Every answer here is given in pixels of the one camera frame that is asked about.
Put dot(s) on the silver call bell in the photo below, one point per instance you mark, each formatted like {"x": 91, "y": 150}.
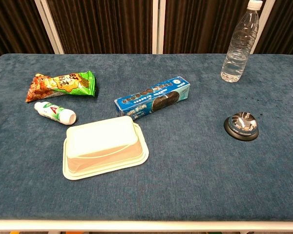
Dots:
{"x": 241, "y": 125}

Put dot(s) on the blue cookie box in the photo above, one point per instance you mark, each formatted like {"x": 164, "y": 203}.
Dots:
{"x": 146, "y": 100}

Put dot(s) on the white plastic food tray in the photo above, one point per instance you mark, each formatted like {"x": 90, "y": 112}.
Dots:
{"x": 102, "y": 146}

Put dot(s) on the blue velvet table cloth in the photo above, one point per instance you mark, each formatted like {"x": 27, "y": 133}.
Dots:
{"x": 185, "y": 182}

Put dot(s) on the green orange snack bag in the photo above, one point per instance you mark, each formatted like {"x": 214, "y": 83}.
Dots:
{"x": 63, "y": 85}

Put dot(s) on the small white green drink bottle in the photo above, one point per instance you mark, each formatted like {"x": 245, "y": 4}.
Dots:
{"x": 55, "y": 112}

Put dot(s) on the dark brown pleated curtain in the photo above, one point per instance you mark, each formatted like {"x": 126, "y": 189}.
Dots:
{"x": 100, "y": 24}

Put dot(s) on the clear plastic water bottle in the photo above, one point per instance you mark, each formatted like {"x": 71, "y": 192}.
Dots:
{"x": 238, "y": 52}

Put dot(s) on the white partition frame post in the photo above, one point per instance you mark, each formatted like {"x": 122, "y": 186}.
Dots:
{"x": 262, "y": 29}
{"x": 158, "y": 26}
{"x": 50, "y": 26}

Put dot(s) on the white table frame edge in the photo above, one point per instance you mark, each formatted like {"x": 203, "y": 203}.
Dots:
{"x": 146, "y": 225}

